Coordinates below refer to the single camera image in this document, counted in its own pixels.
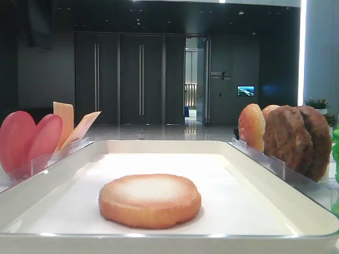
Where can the round toasted bread slice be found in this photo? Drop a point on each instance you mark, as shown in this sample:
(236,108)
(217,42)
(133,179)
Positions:
(150,201)

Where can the front bread slice in rack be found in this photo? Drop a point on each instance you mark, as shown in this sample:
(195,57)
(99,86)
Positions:
(251,127)

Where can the bread slice in rack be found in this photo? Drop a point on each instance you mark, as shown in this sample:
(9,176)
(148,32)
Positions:
(251,127)
(267,110)

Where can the leaning orange cheese slice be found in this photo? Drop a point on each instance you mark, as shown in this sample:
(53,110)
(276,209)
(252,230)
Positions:
(82,128)

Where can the rear bread slice in rack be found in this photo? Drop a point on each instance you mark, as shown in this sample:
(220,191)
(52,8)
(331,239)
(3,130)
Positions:
(267,110)

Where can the upright orange cheese slice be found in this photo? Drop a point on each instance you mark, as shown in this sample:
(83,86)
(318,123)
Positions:
(66,112)

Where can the front brown meat patty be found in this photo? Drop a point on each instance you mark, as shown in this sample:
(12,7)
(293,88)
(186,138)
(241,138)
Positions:
(287,138)

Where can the brown meat patty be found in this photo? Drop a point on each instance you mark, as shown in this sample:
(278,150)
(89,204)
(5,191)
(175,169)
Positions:
(318,128)
(287,138)

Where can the small red tomato slice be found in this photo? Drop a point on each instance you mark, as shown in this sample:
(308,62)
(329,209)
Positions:
(46,137)

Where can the rear brown meat patty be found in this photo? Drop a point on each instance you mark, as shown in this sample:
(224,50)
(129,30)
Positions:
(318,128)

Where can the large red tomato slice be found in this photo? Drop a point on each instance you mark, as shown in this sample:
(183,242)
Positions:
(16,133)

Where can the green lettuce piece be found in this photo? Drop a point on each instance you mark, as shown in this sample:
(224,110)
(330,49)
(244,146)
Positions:
(335,152)

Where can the right dark double door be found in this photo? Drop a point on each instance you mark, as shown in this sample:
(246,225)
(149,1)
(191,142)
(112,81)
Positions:
(141,79)

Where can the dark double door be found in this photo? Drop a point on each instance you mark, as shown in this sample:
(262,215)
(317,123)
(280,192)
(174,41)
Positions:
(96,74)
(141,79)

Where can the white rectangular tray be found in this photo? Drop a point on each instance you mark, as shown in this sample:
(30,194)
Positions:
(245,208)

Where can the left dark double door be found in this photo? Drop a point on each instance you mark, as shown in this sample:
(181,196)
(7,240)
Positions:
(96,74)

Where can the potted plant with flowers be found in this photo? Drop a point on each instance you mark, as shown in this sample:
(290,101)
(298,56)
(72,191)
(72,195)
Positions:
(319,104)

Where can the left clear acrylic rack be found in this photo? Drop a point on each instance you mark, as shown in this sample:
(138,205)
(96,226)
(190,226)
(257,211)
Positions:
(39,164)

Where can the clear acrylic rack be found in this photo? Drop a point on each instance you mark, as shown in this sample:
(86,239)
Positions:
(291,169)
(39,164)

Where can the right clear acrylic rack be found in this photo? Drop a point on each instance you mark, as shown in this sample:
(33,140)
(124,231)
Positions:
(291,169)

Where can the wall mounted display screen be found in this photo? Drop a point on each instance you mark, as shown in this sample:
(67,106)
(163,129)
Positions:
(245,91)

